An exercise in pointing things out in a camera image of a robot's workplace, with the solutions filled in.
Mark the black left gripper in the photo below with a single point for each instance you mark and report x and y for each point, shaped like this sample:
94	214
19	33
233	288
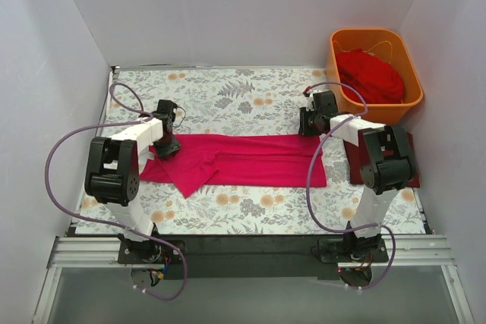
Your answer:
168	146

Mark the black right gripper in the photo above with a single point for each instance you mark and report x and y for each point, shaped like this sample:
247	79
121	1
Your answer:
307	127

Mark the pink t shirt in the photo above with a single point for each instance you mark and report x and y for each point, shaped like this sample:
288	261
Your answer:
260	161

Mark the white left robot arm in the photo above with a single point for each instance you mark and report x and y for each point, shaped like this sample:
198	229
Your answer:
115	163

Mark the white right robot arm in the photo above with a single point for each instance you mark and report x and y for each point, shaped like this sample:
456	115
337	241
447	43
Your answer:
386	164

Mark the folded maroon t shirt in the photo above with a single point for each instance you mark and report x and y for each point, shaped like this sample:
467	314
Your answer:
352	154

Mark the floral table cloth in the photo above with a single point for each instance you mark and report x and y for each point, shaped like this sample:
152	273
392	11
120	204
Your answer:
238	102

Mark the red t shirt in basket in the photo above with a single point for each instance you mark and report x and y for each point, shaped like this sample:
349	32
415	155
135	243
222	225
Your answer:
375	80

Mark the orange plastic basket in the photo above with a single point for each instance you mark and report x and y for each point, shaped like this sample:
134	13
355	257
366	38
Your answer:
387	46

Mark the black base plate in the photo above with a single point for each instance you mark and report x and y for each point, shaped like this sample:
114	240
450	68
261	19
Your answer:
242	256

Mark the aluminium frame rail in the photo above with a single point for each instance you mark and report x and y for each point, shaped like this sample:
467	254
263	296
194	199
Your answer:
254	279

